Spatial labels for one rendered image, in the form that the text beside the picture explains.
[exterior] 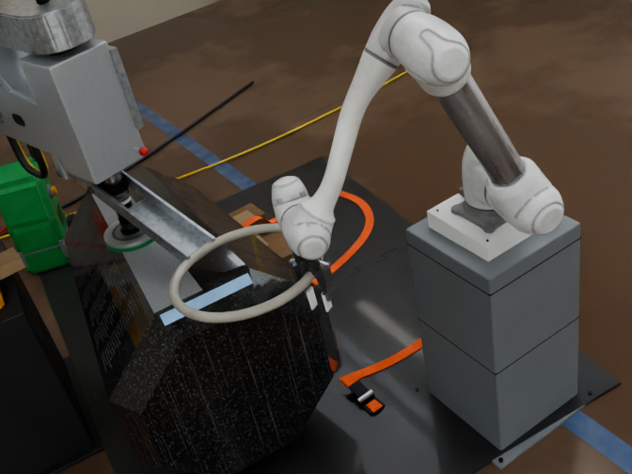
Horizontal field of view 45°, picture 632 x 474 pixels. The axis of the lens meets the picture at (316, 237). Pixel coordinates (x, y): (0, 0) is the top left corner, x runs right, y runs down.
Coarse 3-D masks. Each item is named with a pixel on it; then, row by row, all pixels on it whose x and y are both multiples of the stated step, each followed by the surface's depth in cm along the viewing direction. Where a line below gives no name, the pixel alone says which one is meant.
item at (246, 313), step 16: (272, 224) 251; (224, 240) 252; (192, 256) 246; (176, 272) 240; (176, 288) 233; (304, 288) 219; (176, 304) 225; (272, 304) 214; (208, 320) 216; (224, 320) 214; (240, 320) 214
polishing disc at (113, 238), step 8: (112, 224) 284; (104, 232) 280; (112, 232) 279; (120, 232) 278; (136, 232) 275; (104, 240) 275; (112, 240) 274; (120, 240) 273; (128, 240) 272; (136, 240) 271; (144, 240) 271
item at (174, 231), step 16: (128, 176) 270; (96, 192) 267; (144, 192) 266; (112, 208) 265; (128, 208) 265; (144, 208) 265; (160, 208) 265; (144, 224) 254; (160, 224) 260; (176, 224) 260; (192, 224) 254; (160, 240) 251; (176, 240) 255; (192, 240) 255; (208, 240) 252; (176, 256) 249
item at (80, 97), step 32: (32, 64) 234; (64, 64) 231; (96, 64) 239; (64, 96) 234; (96, 96) 242; (64, 128) 243; (96, 128) 245; (128, 128) 254; (64, 160) 258; (96, 160) 248; (128, 160) 257
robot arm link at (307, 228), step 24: (360, 72) 196; (384, 72) 195; (360, 96) 198; (360, 120) 199; (336, 144) 196; (336, 168) 194; (336, 192) 194; (288, 216) 199; (312, 216) 193; (288, 240) 195; (312, 240) 190
